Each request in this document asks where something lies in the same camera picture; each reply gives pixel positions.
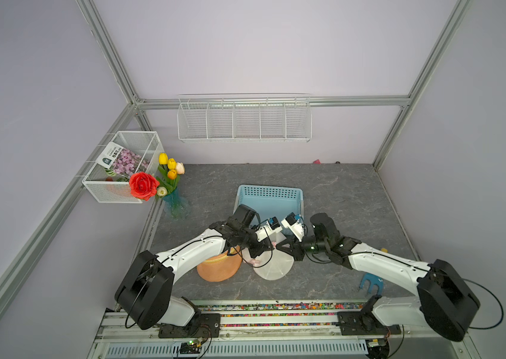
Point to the orange mesh laundry bag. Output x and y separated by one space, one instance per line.
221 267

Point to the red artificial rose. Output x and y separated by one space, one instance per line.
143 186

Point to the purple flower packet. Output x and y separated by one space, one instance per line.
118 161

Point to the white wire corner basket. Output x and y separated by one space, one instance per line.
106 189

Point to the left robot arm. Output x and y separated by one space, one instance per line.
145 293

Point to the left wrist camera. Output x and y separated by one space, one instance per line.
268 229

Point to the tulip bouquet in vase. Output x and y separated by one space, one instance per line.
171 171

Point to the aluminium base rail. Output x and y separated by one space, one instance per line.
275 329

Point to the white mesh laundry bag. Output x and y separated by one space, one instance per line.
270 265

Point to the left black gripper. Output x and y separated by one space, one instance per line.
265 244

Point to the light blue plastic basket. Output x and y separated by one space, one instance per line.
271 201

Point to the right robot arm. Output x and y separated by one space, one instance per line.
439 299

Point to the long white wire shelf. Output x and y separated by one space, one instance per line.
245 119

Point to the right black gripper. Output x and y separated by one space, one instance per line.
293 248

